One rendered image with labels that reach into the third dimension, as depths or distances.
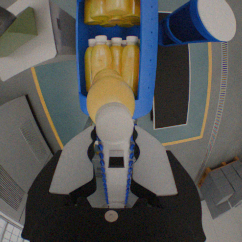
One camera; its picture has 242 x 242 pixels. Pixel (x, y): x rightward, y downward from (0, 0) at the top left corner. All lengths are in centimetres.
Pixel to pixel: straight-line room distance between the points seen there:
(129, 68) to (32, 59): 36
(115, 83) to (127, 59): 26
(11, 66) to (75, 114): 141
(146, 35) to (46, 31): 33
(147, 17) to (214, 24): 43
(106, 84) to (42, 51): 37
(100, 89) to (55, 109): 179
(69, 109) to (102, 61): 147
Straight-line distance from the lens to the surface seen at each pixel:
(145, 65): 37
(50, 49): 48
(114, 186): 122
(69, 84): 172
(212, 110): 233
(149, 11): 40
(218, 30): 75
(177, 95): 165
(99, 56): 42
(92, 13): 46
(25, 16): 50
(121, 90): 16
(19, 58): 56
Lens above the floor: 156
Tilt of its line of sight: 61 degrees down
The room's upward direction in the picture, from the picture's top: 179 degrees clockwise
